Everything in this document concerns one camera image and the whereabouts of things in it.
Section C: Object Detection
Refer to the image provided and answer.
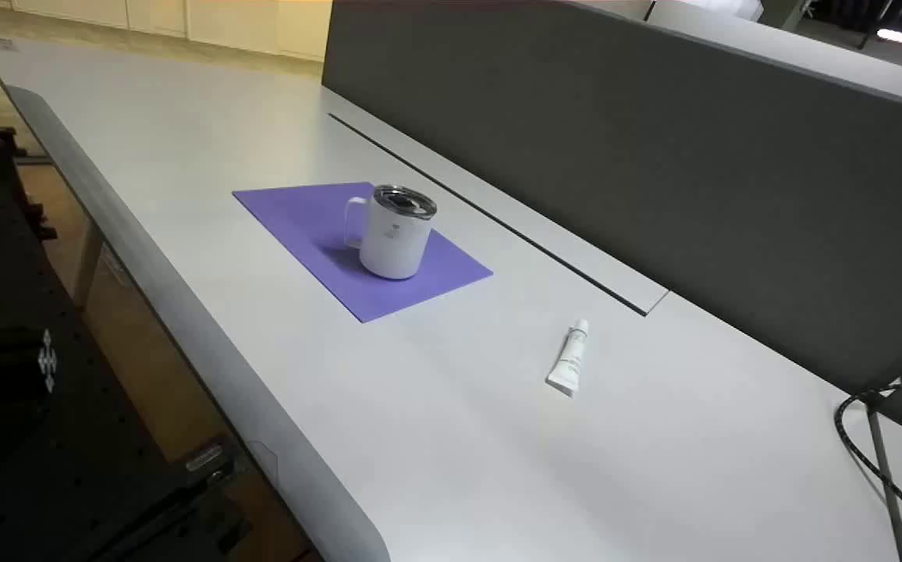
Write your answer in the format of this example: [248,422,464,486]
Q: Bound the white cream tube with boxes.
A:
[544,318,592,399]

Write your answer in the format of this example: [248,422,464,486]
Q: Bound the purple rectangular mat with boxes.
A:
[230,181,495,324]

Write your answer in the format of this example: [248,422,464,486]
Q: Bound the dark grey desk partition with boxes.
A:
[319,0,902,456]

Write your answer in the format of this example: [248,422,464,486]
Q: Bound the beige cabinet fronts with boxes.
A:
[0,0,336,67]

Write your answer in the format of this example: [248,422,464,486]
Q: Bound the grey metal table leg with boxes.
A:
[70,223,109,313]

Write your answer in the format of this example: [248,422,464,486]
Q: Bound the black perforated equipment table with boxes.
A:
[0,80,255,562]

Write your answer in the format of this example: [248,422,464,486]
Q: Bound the white flask mug with handle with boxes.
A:
[339,183,440,280]

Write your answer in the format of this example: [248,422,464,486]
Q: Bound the grey cable tray cover strip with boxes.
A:
[326,83,671,318]

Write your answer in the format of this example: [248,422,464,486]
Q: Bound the black cable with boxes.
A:
[830,338,902,562]

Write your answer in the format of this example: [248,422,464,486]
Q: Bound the grey cable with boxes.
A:
[866,399,902,562]

